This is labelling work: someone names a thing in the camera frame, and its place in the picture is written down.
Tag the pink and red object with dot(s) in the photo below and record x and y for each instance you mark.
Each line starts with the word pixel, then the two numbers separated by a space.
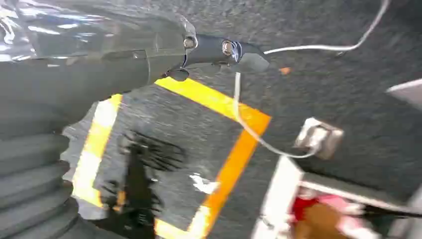
pixel 324 217

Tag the ribbed grey left robot arm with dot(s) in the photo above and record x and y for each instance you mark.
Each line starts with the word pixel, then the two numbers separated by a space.
pixel 33 184

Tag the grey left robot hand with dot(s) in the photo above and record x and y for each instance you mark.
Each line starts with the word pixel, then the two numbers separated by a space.
pixel 82 66

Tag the white metal frame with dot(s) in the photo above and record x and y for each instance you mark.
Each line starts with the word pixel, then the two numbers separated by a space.
pixel 278 198

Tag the pale square power adapter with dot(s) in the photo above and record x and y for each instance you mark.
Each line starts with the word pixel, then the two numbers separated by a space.
pixel 321 138

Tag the grey flat panel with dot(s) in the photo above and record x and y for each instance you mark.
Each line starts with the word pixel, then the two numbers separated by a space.
pixel 408 94

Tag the white paper scrap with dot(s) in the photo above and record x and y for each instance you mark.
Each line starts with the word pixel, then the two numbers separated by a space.
pixel 202 185

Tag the yellow tape strip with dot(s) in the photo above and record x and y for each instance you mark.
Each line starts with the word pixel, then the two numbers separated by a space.
pixel 211 99
pixel 169 231
pixel 230 171
pixel 95 145

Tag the small orange scrap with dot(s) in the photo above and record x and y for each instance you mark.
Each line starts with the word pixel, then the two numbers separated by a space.
pixel 285 70

